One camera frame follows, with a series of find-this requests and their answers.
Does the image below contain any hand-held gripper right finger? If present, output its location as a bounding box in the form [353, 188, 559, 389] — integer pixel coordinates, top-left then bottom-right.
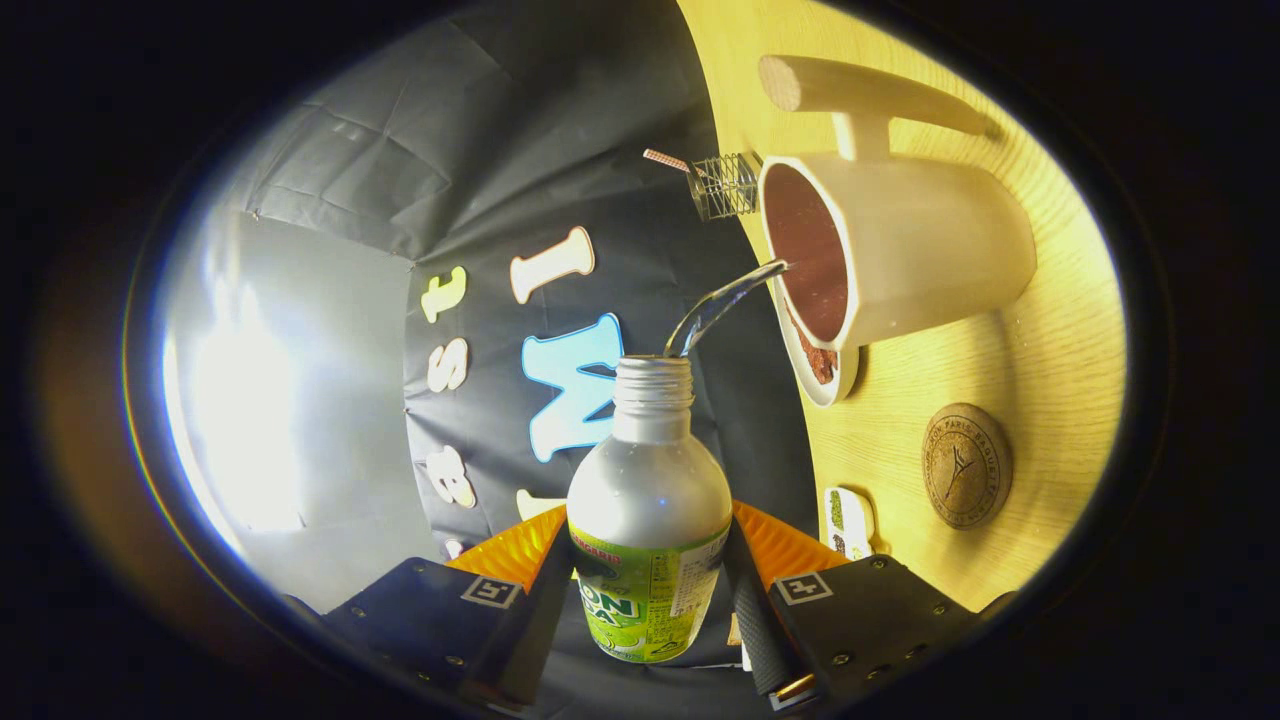
[722, 500, 1016, 713]

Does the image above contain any white round plate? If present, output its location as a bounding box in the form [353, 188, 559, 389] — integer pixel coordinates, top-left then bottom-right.
[775, 290, 861, 408]

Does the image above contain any white divided dish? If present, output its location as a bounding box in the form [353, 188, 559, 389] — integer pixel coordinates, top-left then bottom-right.
[823, 487, 876, 561]

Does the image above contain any black backdrop cloth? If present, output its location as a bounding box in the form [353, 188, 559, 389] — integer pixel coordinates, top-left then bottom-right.
[225, 0, 821, 701]

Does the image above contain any round cork coaster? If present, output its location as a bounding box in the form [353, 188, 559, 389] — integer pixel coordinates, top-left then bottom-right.
[921, 403, 1013, 530]

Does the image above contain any reddish brown meat slice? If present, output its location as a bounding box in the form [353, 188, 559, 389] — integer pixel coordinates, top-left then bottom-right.
[790, 310, 839, 386]

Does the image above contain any wooden table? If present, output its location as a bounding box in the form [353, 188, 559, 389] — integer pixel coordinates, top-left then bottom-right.
[678, 0, 1129, 613]

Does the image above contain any silver bottle green label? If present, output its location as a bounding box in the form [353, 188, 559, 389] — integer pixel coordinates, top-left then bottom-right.
[566, 355, 734, 664]

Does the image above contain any wire mesh holder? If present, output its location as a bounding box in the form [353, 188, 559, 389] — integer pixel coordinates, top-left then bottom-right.
[688, 152, 763, 221]

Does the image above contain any clear juice stream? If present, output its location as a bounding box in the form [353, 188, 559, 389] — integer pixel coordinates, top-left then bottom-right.
[665, 259, 791, 359]

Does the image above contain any white cup wooden handle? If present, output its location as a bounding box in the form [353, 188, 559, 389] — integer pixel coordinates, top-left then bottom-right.
[757, 55, 1038, 353]

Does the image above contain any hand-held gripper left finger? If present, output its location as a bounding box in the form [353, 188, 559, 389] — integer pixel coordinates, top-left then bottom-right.
[320, 505, 576, 713]

